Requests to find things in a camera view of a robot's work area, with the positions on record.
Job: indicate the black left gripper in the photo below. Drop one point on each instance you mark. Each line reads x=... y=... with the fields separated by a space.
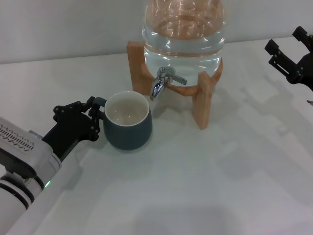
x=71 y=129

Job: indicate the dark teal ceramic cup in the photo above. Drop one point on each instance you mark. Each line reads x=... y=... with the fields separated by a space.
x=129 y=134

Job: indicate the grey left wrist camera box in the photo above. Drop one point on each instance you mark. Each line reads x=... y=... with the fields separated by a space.
x=19 y=147

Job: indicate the wooden dispenser stand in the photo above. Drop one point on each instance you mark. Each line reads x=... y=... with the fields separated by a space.
x=137 y=73

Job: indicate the chrome faucet tap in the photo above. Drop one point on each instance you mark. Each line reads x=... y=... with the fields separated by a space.
x=157 y=88

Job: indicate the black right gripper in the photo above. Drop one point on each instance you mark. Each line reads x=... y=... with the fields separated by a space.
x=305 y=71

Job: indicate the glass water dispenser jar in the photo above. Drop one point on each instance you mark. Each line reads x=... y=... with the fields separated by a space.
x=183 y=49

